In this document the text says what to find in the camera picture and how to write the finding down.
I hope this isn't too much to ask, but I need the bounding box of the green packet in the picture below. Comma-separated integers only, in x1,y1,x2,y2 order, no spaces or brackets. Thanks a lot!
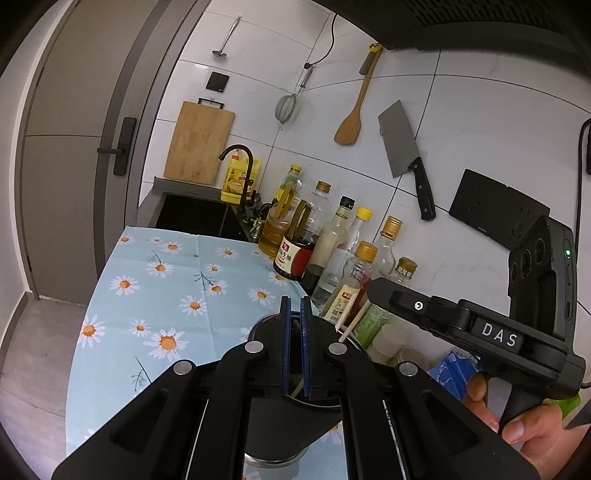
554,396,581,418

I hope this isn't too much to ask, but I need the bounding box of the black door handle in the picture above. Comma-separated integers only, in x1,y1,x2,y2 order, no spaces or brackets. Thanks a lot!
97,117,138,176

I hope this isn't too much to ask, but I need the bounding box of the black-handled cleaver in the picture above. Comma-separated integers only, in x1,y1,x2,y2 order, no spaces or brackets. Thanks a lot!
378,100,437,221

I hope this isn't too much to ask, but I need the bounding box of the black range hood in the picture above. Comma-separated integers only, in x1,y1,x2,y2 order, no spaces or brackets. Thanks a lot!
318,0,591,51

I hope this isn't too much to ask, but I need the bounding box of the green labelled bottle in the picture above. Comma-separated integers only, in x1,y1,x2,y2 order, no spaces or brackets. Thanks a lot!
355,302,394,350

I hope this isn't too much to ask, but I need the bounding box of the black wall rack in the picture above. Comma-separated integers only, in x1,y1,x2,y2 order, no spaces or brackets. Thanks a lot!
449,169,551,247

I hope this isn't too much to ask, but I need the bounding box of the steel ladle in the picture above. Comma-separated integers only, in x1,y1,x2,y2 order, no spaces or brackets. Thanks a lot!
212,16,242,58

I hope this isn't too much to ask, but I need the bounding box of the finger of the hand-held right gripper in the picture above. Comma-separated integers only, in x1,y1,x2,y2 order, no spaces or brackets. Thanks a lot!
365,277,472,342

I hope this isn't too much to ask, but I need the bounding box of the person's right hand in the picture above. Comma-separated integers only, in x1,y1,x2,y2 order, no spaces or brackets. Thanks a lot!
463,373,591,480

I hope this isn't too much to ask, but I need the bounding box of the white jar lid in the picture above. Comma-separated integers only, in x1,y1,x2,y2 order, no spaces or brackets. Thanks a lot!
369,325,404,365

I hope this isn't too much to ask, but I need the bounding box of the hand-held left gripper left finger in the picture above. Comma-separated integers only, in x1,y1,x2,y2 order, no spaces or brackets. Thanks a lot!
51,296,293,480

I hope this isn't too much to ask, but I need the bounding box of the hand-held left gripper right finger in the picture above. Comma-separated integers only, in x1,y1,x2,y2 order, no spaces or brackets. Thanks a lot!
300,296,541,480

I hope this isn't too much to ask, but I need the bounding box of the short gold-capped bottle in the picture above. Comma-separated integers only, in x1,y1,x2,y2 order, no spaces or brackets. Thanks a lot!
387,257,419,289

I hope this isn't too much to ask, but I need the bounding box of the thin black cable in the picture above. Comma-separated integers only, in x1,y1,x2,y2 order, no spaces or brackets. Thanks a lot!
305,11,338,68

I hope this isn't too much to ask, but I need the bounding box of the wooden spatula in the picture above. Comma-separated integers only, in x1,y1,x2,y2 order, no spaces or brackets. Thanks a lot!
334,43,383,146

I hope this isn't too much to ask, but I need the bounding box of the black faucet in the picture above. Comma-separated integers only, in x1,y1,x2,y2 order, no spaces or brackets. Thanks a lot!
219,145,256,208

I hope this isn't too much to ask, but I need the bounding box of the large soy sauce bottle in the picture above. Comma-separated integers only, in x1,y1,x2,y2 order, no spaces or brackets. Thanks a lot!
274,181,334,281

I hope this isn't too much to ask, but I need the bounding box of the tall gold-capped clear bottle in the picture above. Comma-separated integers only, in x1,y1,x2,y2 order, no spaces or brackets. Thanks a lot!
369,216,403,280

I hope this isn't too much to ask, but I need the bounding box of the small brown-labelled bottle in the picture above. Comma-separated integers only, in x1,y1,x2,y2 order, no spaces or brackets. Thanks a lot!
321,241,379,326

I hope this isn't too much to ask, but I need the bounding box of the yellow-capped clear bottle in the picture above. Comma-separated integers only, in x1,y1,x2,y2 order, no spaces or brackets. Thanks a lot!
323,207,374,301

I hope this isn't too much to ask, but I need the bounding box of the thick black plug cable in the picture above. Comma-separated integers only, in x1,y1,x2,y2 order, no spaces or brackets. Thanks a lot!
574,117,591,232

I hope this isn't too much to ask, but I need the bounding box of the grey door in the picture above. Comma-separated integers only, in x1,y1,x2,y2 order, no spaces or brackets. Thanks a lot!
16,0,206,308

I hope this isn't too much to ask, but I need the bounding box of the large cooking oil bottle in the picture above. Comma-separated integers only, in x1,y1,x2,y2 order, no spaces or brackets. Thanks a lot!
257,165,302,257

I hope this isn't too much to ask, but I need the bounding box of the black-capped sauce bottle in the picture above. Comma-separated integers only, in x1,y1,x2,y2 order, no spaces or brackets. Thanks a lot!
302,196,356,296

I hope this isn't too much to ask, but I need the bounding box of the steel mesh strainer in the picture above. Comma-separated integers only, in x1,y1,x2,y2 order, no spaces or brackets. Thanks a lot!
275,62,315,126

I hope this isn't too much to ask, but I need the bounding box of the black sink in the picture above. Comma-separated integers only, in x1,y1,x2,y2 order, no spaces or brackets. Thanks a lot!
154,191,252,243

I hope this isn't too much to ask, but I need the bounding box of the blue and white packet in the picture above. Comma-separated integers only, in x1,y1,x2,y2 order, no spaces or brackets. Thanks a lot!
429,348,485,402

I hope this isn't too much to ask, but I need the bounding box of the wooden cutting board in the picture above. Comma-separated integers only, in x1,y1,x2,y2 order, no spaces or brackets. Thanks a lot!
163,98,235,186

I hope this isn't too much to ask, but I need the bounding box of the yellow oil jug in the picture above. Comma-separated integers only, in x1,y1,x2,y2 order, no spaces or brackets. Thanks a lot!
221,154,262,203

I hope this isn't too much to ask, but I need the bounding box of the dark cylindrical utensil holder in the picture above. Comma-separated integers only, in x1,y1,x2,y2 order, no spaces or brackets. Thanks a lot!
242,314,370,469

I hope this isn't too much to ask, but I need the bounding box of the daisy print tablecloth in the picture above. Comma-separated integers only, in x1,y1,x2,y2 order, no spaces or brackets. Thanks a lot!
65,225,352,480

